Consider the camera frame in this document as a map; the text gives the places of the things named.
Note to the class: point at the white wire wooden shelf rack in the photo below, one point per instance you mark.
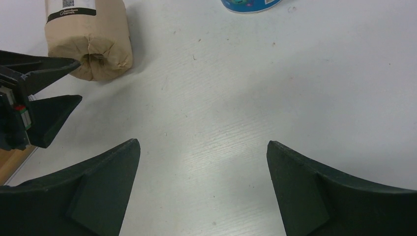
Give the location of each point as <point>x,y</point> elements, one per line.
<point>10,161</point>

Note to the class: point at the blue toilet roll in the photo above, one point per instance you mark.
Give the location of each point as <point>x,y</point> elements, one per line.
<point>249,6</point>

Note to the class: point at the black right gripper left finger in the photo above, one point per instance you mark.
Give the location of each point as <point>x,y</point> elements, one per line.
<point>86,199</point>

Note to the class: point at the brown roll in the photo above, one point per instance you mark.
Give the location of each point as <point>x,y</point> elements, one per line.
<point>94,32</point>

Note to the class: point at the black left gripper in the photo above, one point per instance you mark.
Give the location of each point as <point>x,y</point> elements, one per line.
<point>24,122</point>

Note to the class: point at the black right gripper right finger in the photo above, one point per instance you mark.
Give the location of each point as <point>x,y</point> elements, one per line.
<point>317,200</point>

